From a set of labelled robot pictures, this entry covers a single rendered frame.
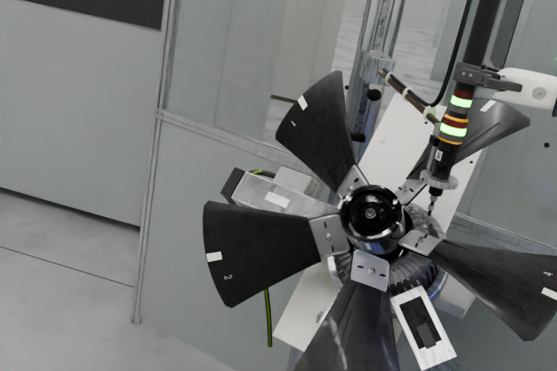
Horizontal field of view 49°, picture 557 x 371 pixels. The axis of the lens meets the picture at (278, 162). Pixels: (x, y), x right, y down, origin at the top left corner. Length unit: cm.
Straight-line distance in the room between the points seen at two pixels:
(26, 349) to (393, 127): 178
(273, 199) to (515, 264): 55
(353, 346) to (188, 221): 142
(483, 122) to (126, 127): 243
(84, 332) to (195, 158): 93
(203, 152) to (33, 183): 170
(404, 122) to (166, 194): 121
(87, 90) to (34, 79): 33
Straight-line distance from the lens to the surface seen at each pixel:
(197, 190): 237
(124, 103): 337
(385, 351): 118
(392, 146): 154
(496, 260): 120
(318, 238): 123
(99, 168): 355
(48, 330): 281
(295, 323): 142
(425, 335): 124
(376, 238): 114
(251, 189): 144
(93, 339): 276
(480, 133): 124
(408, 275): 128
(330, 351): 112
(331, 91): 132
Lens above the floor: 165
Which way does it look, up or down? 19 degrees down
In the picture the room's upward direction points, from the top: 11 degrees clockwise
